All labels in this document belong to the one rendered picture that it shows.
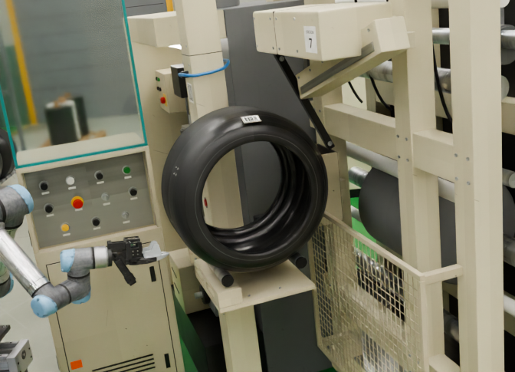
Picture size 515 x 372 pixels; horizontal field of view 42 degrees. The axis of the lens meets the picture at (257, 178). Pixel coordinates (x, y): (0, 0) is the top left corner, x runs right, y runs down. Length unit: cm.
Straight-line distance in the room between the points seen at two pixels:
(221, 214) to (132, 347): 85
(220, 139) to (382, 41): 62
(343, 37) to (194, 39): 69
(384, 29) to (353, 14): 12
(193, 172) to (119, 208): 86
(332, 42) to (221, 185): 86
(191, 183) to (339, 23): 70
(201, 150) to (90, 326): 121
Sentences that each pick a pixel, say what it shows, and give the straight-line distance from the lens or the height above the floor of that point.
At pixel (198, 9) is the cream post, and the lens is 253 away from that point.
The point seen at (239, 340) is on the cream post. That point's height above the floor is 45.
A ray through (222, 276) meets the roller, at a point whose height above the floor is 92.
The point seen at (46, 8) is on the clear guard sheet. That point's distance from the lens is 283.
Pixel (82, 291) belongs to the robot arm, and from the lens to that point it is 235.
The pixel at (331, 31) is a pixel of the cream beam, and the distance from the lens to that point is 203.
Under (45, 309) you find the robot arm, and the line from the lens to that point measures 226.
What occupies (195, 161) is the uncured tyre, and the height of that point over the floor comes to 135.
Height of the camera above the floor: 187
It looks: 16 degrees down
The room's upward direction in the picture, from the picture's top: 7 degrees counter-clockwise
